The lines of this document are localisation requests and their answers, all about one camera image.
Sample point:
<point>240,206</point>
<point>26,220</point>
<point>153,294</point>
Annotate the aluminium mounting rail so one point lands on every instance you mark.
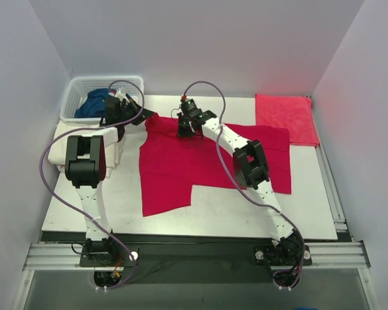
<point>325,255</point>

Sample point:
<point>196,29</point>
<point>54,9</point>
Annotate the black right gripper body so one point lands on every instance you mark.
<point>184,128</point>

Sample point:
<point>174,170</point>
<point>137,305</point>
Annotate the crimson red t-shirt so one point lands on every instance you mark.
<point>170,166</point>

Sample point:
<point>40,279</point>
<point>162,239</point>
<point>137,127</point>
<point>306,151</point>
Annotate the white plastic laundry basket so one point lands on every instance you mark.
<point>78,89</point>

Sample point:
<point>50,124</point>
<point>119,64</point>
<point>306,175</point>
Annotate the folded white t-shirt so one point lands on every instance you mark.
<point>58,150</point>

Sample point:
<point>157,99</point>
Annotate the blue t-shirt in basket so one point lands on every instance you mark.
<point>94,105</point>

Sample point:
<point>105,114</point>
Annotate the pink microfiber towel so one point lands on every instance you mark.
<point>293,113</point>

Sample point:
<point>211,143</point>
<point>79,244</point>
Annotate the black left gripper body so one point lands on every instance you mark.
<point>133,108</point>

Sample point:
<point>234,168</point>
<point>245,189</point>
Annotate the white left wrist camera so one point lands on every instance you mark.
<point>118,94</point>

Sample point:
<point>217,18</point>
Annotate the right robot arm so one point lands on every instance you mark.
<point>244,162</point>

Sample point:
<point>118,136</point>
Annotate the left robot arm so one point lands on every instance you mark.
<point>85,160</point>

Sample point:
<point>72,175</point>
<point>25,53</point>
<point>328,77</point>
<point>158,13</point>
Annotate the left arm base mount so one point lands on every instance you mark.
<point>104,253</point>

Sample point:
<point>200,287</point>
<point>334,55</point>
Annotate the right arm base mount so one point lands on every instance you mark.
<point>284,254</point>

